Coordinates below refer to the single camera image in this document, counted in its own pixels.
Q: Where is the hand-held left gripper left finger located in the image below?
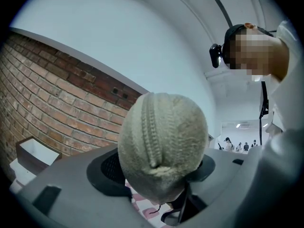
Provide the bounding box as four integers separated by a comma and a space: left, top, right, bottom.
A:
9, 143, 158, 228

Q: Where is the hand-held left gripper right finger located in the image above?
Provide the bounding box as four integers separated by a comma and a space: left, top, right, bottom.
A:
180, 148, 249, 228

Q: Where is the brown box white inside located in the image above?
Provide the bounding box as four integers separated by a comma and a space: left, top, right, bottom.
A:
16, 136, 63, 175

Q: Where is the flat white box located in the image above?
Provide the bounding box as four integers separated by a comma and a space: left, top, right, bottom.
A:
9, 158, 38, 190

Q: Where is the person's head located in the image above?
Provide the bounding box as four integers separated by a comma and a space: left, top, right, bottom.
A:
224, 22, 290, 82

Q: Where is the thick black cable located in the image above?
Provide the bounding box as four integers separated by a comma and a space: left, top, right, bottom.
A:
258, 81, 269, 147

